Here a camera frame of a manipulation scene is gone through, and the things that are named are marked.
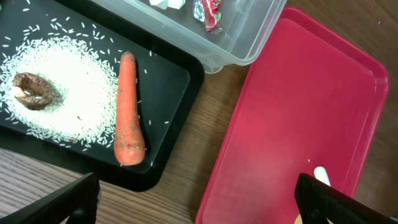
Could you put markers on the white tissue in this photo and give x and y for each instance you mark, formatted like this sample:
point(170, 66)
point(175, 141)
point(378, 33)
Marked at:
point(164, 4)

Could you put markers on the red serving tray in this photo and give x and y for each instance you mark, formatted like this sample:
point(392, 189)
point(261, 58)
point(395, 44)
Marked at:
point(311, 99)

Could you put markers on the brown food scrap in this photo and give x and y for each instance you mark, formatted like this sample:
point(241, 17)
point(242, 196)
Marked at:
point(33, 91)

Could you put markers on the orange carrot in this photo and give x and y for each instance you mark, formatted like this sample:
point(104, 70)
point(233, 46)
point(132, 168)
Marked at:
point(129, 145)

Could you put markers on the white plastic spoon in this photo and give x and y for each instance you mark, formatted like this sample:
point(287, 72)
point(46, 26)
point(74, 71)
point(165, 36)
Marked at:
point(320, 174)

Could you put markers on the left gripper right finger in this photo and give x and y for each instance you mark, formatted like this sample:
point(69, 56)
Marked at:
point(320, 203)

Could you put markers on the clear plastic bin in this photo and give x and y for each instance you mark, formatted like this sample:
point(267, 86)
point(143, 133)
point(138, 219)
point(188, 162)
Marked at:
point(246, 26)

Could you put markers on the red strawberry snack wrapper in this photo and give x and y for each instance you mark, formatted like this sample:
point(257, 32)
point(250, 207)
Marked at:
point(209, 13)

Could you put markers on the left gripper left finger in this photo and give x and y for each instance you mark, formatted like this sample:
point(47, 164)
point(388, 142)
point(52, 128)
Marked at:
point(76, 202)

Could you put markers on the black waste tray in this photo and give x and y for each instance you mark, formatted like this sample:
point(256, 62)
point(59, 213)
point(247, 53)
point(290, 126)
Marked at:
point(169, 80)

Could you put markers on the white rice pile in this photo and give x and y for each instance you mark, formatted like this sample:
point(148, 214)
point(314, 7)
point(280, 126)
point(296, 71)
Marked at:
point(86, 83)

